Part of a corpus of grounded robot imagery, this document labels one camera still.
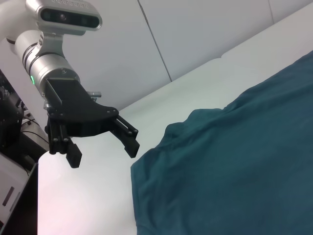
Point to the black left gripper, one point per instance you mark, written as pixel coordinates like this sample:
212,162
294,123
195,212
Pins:
73,107

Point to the teal blue t-shirt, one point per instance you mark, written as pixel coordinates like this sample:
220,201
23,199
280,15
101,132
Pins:
232,159

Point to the white cabinet box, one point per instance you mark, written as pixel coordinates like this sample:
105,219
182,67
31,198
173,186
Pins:
12,176

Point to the black machine equipment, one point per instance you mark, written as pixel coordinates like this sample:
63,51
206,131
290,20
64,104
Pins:
9,117

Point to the silver gripper mount knob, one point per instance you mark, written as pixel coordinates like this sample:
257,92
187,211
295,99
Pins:
94,95

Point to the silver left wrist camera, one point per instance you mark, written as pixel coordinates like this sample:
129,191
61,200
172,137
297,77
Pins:
68,17

